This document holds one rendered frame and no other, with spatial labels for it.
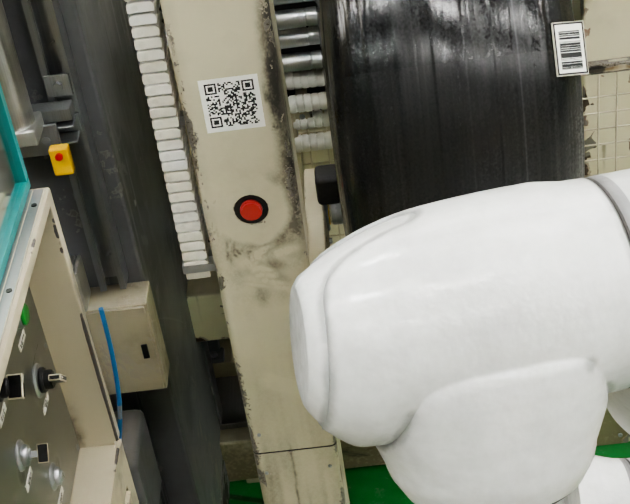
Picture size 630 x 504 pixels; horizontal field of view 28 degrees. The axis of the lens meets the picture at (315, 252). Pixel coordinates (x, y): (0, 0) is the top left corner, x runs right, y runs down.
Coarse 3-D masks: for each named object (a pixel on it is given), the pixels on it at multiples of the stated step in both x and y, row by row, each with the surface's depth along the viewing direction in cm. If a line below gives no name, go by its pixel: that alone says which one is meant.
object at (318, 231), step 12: (312, 168) 196; (312, 180) 193; (312, 192) 190; (312, 204) 187; (312, 216) 184; (324, 216) 186; (312, 228) 182; (324, 228) 182; (312, 240) 179; (324, 240) 179; (312, 252) 177
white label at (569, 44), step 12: (552, 24) 139; (564, 24) 139; (576, 24) 140; (552, 36) 139; (564, 36) 139; (576, 36) 140; (564, 48) 139; (576, 48) 140; (564, 60) 139; (576, 60) 140; (564, 72) 139; (576, 72) 140; (588, 72) 140
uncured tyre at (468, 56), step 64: (320, 0) 146; (384, 0) 140; (448, 0) 139; (512, 0) 139; (384, 64) 139; (448, 64) 139; (512, 64) 138; (384, 128) 140; (448, 128) 140; (512, 128) 140; (576, 128) 143; (384, 192) 144; (448, 192) 143
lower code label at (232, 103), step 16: (208, 80) 156; (224, 80) 156; (240, 80) 156; (256, 80) 156; (208, 96) 157; (224, 96) 157; (240, 96) 157; (256, 96) 157; (208, 112) 158; (224, 112) 158; (240, 112) 159; (256, 112) 159; (208, 128) 160; (224, 128) 160; (240, 128) 160
